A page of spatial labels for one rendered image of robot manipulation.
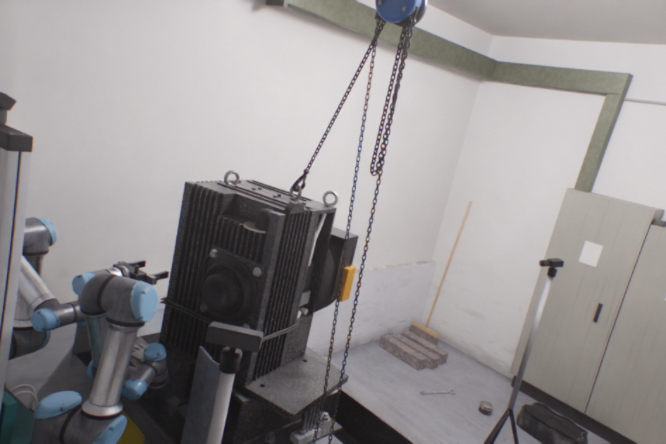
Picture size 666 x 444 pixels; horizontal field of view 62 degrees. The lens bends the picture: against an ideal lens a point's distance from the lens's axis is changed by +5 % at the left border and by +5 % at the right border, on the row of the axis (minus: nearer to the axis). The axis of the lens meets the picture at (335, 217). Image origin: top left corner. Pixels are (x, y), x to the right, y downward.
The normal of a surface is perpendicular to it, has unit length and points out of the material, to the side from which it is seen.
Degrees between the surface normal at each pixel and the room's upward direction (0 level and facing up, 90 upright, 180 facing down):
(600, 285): 90
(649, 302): 90
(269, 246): 90
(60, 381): 90
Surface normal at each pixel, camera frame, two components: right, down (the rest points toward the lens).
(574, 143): -0.68, 0.01
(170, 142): 0.70, 0.30
